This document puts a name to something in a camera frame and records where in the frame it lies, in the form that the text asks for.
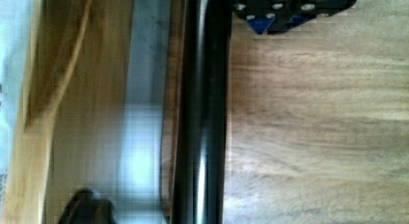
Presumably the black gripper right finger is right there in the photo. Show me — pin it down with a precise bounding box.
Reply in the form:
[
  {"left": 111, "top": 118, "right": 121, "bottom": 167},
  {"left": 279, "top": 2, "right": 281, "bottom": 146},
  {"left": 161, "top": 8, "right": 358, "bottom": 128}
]
[{"left": 228, "top": 0, "right": 357, "bottom": 35}]

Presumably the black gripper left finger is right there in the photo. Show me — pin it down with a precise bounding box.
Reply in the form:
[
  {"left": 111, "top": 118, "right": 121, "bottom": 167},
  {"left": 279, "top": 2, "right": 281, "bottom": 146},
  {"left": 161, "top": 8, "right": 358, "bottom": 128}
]
[{"left": 58, "top": 188, "right": 117, "bottom": 224}]

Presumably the wooden drawer with black handle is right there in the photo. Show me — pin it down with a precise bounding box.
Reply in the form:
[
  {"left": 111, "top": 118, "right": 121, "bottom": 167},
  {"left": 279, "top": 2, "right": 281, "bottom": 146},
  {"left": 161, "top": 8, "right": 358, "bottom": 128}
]
[{"left": 1, "top": 0, "right": 232, "bottom": 224}]

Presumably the wooden cutting board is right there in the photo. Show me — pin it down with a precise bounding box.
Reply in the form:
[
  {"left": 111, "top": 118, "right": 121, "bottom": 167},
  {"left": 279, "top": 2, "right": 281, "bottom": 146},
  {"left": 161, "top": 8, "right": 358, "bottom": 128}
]
[{"left": 224, "top": 0, "right": 409, "bottom": 224}]

